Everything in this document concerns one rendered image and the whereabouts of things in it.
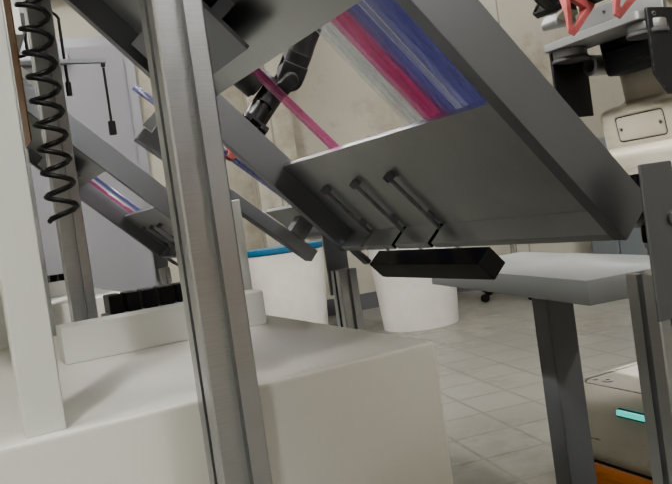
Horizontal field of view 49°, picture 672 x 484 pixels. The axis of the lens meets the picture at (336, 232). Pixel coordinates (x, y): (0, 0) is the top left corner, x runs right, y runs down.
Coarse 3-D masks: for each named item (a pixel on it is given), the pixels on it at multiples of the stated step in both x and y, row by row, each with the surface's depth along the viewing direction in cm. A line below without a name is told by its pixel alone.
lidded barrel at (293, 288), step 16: (320, 240) 461; (256, 256) 436; (272, 256) 432; (288, 256) 432; (320, 256) 447; (256, 272) 438; (272, 272) 433; (288, 272) 433; (304, 272) 436; (320, 272) 446; (256, 288) 441; (272, 288) 435; (288, 288) 434; (304, 288) 437; (320, 288) 445; (272, 304) 436; (288, 304) 434; (304, 304) 437; (320, 304) 445; (304, 320) 437; (320, 320) 444
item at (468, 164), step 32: (416, 128) 99; (448, 128) 94; (480, 128) 90; (320, 160) 126; (352, 160) 119; (384, 160) 112; (416, 160) 106; (448, 160) 101; (480, 160) 96; (512, 160) 92; (320, 192) 138; (352, 192) 129; (384, 192) 121; (416, 192) 114; (448, 192) 108; (480, 192) 103; (512, 192) 98; (544, 192) 93; (352, 224) 142; (384, 224) 133; (416, 224) 124
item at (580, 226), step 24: (528, 216) 100; (552, 216) 96; (576, 216) 92; (360, 240) 139; (384, 240) 131; (408, 240) 123; (432, 240) 118; (456, 240) 111; (480, 240) 106; (504, 240) 101; (528, 240) 97; (552, 240) 93; (576, 240) 90; (600, 240) 87
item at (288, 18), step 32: (128, 0) 119; (224, 0) 99; (256, 0) 96; (288, 0) 92; (320, 0) 88; (352, 0) 84; (224, 32) 100; (256, 32) 103; (288, 32) 98; (224, 64) 108; (256, 64) 111
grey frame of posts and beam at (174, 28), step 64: (192, 0) 57; (192, 64) 57; (64, 128) 123; (192, 128) 58; (64, 192) 124; (192, 192) 57; (64, 256) 122; (192, 256) 57; (192, 320) 59; (640, 320) 82; (256, 384) 59; (640, 384) 83; (256, 448) 58
